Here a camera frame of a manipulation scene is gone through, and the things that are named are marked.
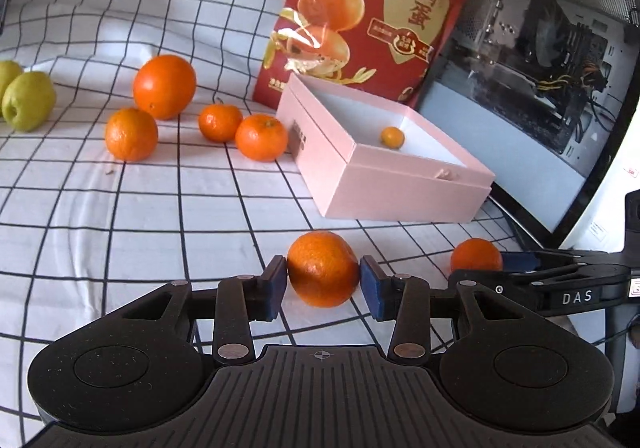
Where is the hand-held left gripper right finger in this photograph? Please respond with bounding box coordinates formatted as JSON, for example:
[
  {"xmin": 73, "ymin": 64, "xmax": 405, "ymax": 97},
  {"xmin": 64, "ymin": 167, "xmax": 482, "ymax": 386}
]
[{"xmin": 359, "ymin": 255, "xmax": 523, "ymax": 363}]

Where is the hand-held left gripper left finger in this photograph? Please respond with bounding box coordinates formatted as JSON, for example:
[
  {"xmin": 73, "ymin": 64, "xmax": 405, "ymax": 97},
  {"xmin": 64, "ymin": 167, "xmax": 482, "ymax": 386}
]
[{"xmin": 120, "ymin": 255, "xmax": 288, "ymax": 364}]

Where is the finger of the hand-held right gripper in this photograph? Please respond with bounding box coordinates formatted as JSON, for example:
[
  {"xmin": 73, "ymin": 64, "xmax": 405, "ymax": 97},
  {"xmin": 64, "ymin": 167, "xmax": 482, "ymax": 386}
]
[
  {"xmin": 500, "ymin": 250, "xmax": 626, "ymax": 273},
  {"xmin": 447, "ymin": 264, "xmax": 628, "ymax": 316}
]

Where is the pink cardboard box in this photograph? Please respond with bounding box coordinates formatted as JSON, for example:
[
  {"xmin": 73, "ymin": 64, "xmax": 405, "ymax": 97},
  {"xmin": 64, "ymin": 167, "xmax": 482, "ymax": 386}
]
[{"xmin": 276, "ymin": 74, "xmax": 496, "ymax": 224}]

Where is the medium orange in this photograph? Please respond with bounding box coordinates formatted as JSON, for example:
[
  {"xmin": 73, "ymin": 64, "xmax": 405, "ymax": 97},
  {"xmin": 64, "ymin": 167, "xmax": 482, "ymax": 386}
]
[{"xmin": 104, "ymin": 108, "xmax": 159, "ymax": 163}]

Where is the large orange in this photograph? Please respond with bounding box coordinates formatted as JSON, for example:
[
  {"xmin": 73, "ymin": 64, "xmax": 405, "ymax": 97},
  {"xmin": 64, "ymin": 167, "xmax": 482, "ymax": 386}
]
[{"xmin": 132, "ymin": 54, "xmax": 197, "ymax": 121}]

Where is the green apple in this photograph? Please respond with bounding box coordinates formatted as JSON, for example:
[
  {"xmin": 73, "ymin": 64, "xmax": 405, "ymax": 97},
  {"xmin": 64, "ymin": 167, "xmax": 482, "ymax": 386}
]
[
  {"xmin": 0, "ymin": 60, "xmax": 24, "ymax": 121},
  {"xmin": 1, "ymin": 71, "xmax": 57, "ymax": 133}
]

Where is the checkered white tablecloth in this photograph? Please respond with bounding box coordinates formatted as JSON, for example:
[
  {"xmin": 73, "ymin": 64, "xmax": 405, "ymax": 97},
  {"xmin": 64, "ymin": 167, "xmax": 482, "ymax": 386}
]
[{"xmin": 0, "ymin": 0, "xmax": 626, "ymax": 448}]

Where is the red snack bag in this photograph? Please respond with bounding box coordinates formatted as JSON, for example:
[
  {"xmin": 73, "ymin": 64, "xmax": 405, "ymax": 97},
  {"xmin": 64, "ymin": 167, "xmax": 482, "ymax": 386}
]
[{"xmin": 252, "ymin": 0, "xmax": 476, "ymax": 111}]

